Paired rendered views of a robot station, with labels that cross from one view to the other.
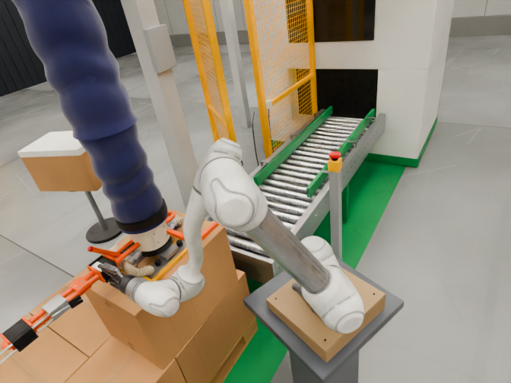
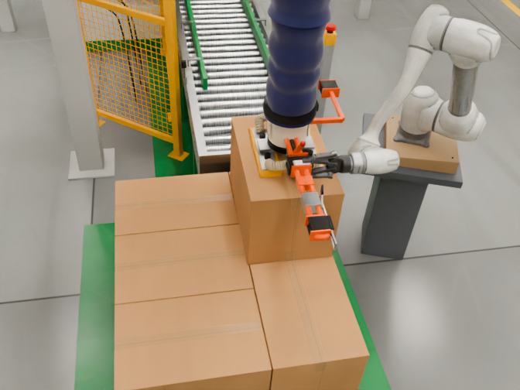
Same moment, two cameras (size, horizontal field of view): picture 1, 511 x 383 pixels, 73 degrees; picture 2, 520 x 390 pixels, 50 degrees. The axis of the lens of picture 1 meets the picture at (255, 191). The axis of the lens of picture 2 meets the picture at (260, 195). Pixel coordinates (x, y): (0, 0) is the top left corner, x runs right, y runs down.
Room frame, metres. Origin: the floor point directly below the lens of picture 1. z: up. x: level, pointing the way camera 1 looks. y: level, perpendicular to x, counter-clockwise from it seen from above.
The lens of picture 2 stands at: (0.11, 2.11, 2.48)
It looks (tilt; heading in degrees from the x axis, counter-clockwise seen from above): 42 degrees down; 309
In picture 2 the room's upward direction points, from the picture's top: 4 degrees clockwise
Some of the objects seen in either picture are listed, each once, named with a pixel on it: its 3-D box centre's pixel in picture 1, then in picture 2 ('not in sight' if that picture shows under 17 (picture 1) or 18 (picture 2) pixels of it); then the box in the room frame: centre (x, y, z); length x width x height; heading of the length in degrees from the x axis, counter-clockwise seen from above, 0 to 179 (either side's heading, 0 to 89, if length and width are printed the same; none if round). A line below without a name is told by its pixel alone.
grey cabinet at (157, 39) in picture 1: (160, 49); not in sight; (2.79, 0.52, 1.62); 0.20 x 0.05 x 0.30; 143
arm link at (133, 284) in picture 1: (138, 289); (355, 162); (0.94, 0.50, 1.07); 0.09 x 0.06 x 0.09; 143
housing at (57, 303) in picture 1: (56, 307); (310, 202); (0.93, 0.81, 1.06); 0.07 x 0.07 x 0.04; 51
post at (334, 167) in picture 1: (336, 224); (319, 103); (1.80, -0.50, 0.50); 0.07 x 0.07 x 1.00; 53
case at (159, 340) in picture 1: (167, 280); (280, 185); (1.29, 0.52, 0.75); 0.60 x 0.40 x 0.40; 142
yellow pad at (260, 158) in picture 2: not in sight; (265, 148); (1.35, 0.59, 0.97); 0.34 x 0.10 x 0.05; 141
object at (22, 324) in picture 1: (19, 333); (317, 227); (0.83, 0.90, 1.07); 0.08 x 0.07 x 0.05; 141
